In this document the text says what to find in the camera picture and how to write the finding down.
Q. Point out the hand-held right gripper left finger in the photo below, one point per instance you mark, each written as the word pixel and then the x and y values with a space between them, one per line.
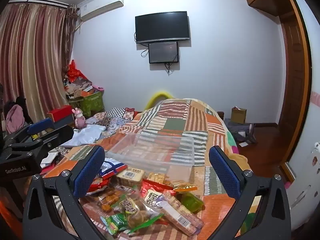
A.
pixel 90 172

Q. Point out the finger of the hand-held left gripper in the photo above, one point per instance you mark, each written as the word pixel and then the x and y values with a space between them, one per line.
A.
pixel 58 135
pixel 41 126

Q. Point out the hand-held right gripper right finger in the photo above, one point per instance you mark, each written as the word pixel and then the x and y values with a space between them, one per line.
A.
pixel 222 172

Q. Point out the small red snack packet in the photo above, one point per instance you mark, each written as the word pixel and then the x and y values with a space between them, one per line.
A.
pixel 100 183

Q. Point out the blue white striped snack packet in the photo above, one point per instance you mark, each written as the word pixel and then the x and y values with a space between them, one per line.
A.
pixel 113 166

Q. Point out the orange cookie packet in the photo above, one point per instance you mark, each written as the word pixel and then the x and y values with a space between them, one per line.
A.
pixel 107 200

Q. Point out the cracker box with barcode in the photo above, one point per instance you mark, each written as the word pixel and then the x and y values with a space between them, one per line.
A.
pixel 130 176

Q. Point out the green jelly cup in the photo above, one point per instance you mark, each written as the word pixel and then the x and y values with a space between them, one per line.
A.
pixel 191 201

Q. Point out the green candy packet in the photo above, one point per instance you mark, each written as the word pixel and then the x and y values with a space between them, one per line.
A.
pixel 115 223

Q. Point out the long wafer packet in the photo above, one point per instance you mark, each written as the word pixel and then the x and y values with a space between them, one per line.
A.
pixel 180 215

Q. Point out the pastry packet with green label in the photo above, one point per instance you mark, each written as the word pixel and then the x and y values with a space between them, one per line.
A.
pixel 135 212

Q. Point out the clear plastic container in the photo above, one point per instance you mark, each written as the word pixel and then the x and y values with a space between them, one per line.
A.
pixel 155 152

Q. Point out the red gift box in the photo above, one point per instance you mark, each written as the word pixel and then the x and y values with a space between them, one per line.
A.
pixel 61 112

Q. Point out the stack of books and papers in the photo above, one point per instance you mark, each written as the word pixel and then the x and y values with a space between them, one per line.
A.
pixel 50 158

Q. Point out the pink rabbit toy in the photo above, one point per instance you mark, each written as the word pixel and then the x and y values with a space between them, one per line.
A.
pixel 80 120

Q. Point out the pink garment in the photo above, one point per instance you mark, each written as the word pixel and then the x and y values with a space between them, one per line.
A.
pixel 15 118

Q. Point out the white cloth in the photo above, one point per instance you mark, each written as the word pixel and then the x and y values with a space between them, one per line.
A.
pixel 87 135

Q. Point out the black garment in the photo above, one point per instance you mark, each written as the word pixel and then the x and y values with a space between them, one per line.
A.
pixel 22 102

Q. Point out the white paper scrap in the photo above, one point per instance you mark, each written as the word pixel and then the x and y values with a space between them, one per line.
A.
pixel 243 144

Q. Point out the orange edged clear snack packet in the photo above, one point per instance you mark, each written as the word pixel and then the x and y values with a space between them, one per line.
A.
pixel 186 187

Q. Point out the grey cloth bag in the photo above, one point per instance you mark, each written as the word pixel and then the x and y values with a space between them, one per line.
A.
pixel 240 130

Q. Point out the green patterned box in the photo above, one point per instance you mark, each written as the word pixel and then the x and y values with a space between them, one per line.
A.
pixel 92 103

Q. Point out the pile of patterned gift bags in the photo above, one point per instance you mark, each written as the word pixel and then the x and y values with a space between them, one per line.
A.
pixel 78 86

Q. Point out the small cardboard box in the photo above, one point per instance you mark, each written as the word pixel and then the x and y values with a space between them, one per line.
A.
pixel 238 116

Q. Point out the floral checked quilt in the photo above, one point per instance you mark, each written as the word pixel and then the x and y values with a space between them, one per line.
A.
pixel 117 120

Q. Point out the pink flat item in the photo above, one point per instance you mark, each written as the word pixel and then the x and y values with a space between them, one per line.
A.
pixel 99 88

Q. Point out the red plastic bag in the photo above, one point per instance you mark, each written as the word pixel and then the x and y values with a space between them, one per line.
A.
pixel 73 72

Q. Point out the clear peanut cracker packet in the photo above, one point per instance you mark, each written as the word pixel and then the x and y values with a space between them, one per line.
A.
pixel 157 177

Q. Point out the red snack packet white label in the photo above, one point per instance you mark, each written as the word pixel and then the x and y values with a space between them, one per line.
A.
pixel 151 195

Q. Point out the orange green patchwork blanket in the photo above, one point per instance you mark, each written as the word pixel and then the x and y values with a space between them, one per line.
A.
pixel 175 122

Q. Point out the striped pink brown curtain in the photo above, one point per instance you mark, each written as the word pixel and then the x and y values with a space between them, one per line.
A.
pixel 32 55

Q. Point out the white refrigerator with magnets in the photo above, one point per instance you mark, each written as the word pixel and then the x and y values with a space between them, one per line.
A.
pixel 302 180

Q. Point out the yellow curved foam tube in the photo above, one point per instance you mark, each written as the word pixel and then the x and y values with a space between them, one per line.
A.
pixel 156 96

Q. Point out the brown wooden door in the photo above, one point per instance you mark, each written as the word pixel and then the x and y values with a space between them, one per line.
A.
pixel 295 80

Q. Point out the curtain rail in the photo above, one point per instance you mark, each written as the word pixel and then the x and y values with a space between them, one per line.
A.
pixel 37 3

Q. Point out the white wall air conditioner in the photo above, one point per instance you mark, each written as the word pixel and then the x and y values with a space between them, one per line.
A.
pixel 100 7

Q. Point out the small black wall monitor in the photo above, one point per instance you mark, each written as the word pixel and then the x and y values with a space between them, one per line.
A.
pixel 163 52

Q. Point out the black wall television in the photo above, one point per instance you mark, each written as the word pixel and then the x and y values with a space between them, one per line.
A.
pixel 162 26

